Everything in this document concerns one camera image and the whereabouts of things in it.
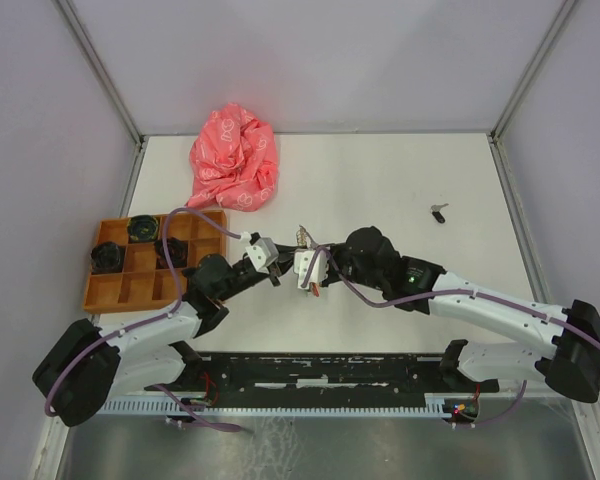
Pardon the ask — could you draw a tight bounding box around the purple cable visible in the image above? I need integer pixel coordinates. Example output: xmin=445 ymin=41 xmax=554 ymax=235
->
xmin=44 ymin=208 xmax=254 ymax=432
xmin=307 ymin=245 xmax=600 ymax=430

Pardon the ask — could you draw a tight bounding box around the white slotted cable duct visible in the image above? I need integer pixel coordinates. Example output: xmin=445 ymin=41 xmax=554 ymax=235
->
xmin=99 ymin=392 xmax=456 ymax=415

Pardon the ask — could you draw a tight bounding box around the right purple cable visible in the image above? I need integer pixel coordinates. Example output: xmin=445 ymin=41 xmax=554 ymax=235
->
xmin=307 ymin=245 xmax=600 ymax=430

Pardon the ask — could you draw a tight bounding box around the black rosette top tray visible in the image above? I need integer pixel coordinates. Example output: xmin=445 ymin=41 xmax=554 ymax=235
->
xmin=126 ymin=215 xmax=160 ymax=244

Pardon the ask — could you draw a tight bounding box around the wooden compartment tray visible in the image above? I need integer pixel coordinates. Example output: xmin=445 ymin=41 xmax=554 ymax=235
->
xmin=83 ymin=213 xmax=226 ymax=314

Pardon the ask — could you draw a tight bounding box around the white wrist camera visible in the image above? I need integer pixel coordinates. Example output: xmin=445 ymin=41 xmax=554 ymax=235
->
xmin=240 ymin=232 xmax=279 ymax=273
xmin=293 ymin=247 xmax=328 ymax=291

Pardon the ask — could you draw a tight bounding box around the keyring bunch with colourful tags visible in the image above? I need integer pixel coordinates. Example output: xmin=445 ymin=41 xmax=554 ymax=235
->
xmin=296 ymin=225 xmax=320 ymax=297

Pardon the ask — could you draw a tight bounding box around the black rosette tray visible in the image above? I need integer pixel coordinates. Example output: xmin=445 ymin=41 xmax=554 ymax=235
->
xmin=90 ymin=241 xmax=125 ymax=274
xmin=126 ymin=215 xmax=160 ymax=244
xmin=154 ymin=237 xmax=188 ymax=269

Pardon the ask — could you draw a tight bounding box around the right aluminium frame post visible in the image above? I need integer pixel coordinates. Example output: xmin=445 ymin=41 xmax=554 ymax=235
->
xmin=489 ymin=0 xmax=581 ymax=139

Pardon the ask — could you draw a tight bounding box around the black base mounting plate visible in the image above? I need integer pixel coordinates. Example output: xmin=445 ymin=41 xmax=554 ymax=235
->
xmin=167 ymin=352 xmax=499 ymax=406

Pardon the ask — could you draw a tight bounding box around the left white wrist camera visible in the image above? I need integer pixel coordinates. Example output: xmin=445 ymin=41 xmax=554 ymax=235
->
xmin=240 ymin=232 xmax=279 ymax=273

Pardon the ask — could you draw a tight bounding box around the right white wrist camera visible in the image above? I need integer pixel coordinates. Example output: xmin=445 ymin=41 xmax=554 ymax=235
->
xmin=293 ymin=247 xmax=328 ymax=291

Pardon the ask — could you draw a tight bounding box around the aluminium frame post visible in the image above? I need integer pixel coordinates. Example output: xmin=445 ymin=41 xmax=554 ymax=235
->
xmin=52 ymin=0 xmax=143 ymax=145
xmin=489 ymin=0 xmax=581 ymax=139

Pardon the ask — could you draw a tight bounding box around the black rosette left tray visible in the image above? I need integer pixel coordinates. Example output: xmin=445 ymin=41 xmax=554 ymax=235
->
xmin=90 ymin=241 xmax=125 ymax=274

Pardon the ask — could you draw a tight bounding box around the left aluminium frame post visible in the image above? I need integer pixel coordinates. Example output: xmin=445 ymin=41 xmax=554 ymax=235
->
xmin=52 ymin=0 xmax=143 ymax=145

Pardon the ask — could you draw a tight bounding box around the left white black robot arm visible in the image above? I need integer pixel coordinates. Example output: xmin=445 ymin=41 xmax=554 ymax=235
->
xmin=32 ymin=238 xmax=296 ymax=427

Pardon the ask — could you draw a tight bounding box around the crumpled pink cloth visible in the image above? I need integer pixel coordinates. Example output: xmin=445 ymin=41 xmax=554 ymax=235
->
xmin=187 ymin=103 xmax=279 ymax=212

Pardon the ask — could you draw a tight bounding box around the black rosette middle tray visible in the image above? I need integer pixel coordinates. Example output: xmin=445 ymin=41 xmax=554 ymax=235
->
xmin=154 ymin=237 xmax=188 ymax=269

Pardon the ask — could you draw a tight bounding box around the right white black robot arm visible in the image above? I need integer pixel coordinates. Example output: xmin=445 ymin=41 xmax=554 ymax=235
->
xmin=303 ymin=227 xmax=600 ymax=404

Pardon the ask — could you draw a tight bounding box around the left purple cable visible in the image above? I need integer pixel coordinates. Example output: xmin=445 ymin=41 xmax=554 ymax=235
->
xmin=44 ymin=208 xmax=254 ymax=432

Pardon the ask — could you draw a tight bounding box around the key with black fob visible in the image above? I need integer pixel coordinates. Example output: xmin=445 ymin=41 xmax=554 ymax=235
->
xmin=430 ymin=203 xmax=448 ymax=224

